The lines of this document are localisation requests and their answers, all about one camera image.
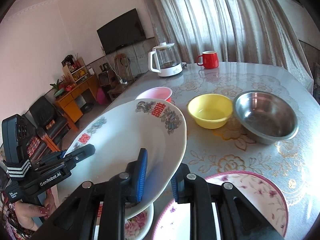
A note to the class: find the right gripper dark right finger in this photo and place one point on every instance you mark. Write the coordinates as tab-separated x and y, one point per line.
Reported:
177	187

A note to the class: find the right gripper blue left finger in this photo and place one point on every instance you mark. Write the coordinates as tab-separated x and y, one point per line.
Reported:
139	175

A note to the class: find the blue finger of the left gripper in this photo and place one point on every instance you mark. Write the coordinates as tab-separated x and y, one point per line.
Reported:
62	154

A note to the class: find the large purple floral plate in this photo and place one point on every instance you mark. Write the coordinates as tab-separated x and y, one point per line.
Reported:
174	221

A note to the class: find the white plate pink roses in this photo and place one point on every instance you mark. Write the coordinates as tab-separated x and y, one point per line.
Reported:
138	227

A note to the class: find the white plate red characters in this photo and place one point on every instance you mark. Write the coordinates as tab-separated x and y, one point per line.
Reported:
119	134

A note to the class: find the yellow plastic bowl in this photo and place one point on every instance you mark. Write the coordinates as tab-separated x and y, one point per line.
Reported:
210	111

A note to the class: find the red plastic bowl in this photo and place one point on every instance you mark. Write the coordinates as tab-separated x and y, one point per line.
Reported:
163	93

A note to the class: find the stainless steel bowl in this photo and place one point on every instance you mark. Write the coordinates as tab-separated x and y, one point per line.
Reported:
265	117

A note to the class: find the person left hand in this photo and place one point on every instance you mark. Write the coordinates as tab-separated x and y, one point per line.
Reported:
26	212

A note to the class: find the black armchair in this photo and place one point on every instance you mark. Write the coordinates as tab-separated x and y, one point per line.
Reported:
50	125

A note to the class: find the orange wooden desk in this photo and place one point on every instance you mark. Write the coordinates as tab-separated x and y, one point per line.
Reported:
67	105

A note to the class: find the pink bag on floor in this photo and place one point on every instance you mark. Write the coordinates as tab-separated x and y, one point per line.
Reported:
101	97

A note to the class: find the small wooden shelf with items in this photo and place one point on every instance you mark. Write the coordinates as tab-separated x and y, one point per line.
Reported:
74	68

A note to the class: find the white glass electric kettle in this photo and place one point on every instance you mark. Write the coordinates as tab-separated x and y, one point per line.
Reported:
163	60

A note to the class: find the red enamel mug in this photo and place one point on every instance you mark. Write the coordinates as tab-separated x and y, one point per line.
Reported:
208	60

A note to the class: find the grey window curtain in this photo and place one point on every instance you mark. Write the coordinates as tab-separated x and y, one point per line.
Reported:
251	31

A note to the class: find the wooden chair by wall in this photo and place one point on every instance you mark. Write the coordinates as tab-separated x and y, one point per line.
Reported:
124	75

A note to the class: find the black wall television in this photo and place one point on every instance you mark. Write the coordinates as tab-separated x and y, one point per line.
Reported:
123	31

